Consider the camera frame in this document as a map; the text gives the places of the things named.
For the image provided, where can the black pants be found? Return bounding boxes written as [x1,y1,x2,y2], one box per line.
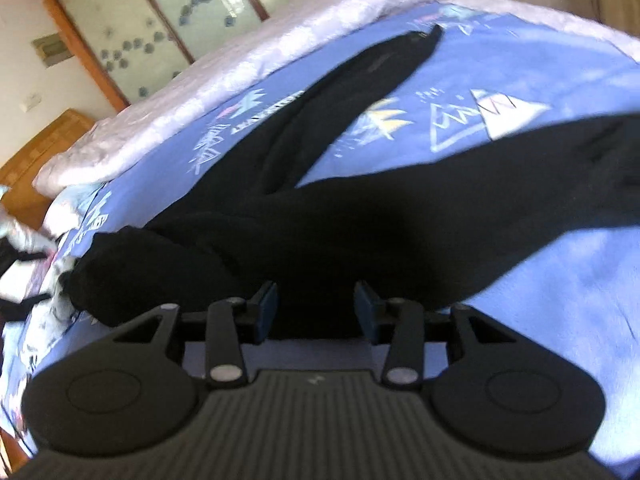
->
[63,27,639,338]

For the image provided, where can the grey folded garment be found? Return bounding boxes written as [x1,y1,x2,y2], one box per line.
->
[1,208,75,378]

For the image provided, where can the wooden headboard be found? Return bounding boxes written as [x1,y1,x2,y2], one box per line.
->
[1,108,96,230]

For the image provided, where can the blue patterned bed cover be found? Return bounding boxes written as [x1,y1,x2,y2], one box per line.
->
[18,3,639,479]

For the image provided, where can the light pink quilt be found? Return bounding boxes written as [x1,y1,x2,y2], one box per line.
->
[31,0,640,196]

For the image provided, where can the light wooden cabinet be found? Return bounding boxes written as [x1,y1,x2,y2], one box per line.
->
[599,0,640,37]

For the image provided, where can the white wall switch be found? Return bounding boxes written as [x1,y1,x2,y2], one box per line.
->
[20,93,42,113]

